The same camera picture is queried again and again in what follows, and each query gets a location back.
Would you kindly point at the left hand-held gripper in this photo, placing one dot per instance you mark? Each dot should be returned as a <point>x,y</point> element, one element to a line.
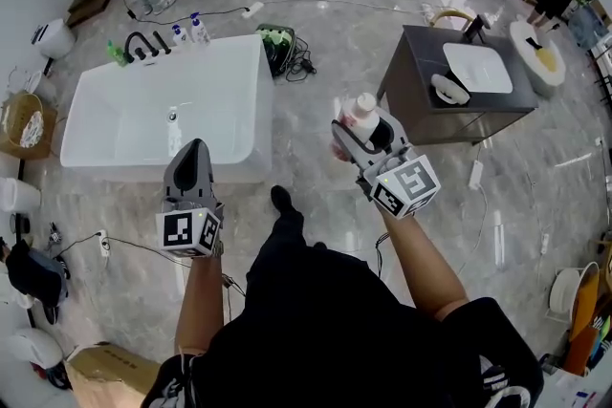
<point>184,231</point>

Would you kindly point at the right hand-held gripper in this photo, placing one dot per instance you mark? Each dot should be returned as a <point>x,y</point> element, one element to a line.
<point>406,184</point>

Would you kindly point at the pink white bottle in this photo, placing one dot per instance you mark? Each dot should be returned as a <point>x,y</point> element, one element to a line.
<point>359,112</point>

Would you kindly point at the white bathtub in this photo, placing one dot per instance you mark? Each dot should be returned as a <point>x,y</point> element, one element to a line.
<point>158,110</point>

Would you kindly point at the person's left forearm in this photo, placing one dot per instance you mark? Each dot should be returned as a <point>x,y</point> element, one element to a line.
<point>201,301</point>

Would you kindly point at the person's right forearm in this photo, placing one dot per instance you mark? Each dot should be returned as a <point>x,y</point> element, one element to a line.
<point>421,263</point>

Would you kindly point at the black bathtub faucet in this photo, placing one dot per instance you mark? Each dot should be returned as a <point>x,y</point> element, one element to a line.
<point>138,45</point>

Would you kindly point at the dark vanity cabinet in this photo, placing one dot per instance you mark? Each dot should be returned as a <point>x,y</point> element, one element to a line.
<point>459,114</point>

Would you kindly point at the person's black shoe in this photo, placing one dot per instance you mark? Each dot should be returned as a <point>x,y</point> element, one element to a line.
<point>282,198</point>

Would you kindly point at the white power adapter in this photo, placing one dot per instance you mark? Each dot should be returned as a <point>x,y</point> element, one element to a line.
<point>476,174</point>

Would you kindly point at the person's black trousers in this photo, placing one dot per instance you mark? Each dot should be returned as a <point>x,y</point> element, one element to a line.
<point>282,243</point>

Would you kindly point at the white sink basin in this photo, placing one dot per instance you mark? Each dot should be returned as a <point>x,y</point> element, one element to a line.
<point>478,67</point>

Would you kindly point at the white pump bottle blue cap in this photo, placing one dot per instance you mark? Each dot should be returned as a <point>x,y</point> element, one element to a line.
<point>200,31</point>
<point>181,36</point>

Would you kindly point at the green plastic bottle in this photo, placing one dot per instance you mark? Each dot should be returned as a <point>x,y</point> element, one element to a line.
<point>116,55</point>

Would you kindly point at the wooden chair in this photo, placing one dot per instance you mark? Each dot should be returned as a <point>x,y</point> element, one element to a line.
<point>449,15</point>

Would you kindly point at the black sink faucet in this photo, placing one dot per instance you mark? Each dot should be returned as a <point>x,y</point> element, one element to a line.
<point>475,29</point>

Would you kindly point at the white bucket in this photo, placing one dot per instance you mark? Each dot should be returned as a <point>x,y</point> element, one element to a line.
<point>19,195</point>

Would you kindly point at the wicker basket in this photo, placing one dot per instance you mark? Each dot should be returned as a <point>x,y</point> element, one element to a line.
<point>19,124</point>

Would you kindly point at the white power strip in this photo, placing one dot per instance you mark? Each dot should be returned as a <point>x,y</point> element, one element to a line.
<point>252,9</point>

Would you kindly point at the white round foot tub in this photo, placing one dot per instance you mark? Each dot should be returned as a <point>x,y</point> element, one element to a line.
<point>538,57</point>

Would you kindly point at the person's black shirt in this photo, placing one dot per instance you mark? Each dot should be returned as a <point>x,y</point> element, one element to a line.
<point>334,339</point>

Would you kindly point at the brown cardboard box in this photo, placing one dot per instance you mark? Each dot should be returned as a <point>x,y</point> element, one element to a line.
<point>110,372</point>

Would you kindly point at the white wall socket strip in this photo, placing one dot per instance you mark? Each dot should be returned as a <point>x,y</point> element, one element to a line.
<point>102,243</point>

